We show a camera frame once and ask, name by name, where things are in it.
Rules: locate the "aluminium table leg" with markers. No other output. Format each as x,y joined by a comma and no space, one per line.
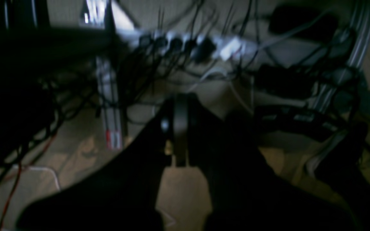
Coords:
109,102

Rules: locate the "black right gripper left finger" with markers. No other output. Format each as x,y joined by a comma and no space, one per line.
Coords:
122,195

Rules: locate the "black power adapter brick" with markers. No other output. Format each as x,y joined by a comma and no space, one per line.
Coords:
321,25

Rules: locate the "white power strip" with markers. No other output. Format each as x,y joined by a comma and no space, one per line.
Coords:
199,47

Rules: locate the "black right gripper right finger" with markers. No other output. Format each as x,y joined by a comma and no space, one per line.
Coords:
245,192

